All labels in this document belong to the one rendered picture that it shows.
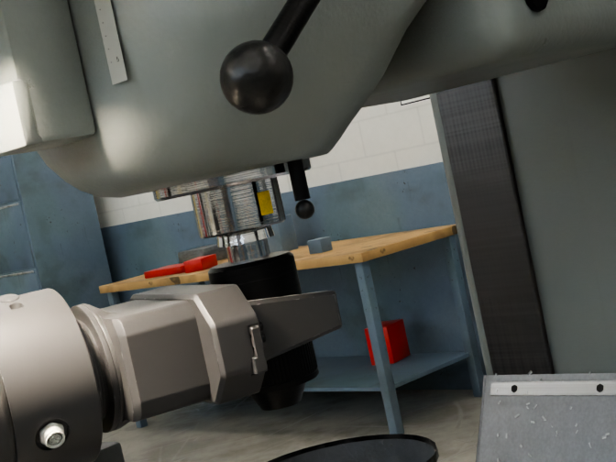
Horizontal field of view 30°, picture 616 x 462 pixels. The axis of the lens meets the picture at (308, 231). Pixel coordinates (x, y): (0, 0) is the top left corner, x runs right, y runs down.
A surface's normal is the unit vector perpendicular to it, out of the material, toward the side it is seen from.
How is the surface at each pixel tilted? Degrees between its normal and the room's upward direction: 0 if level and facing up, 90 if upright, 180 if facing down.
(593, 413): 63
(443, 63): 135
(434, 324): 90
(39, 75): 90
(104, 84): 90
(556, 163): 90
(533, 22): 99
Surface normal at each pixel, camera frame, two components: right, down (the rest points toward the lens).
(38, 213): 0.68, -0.11
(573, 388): -0.72, -0.28
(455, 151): -0.70, 0.18
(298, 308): 0.48, -0.05
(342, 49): 0.70, 0.36
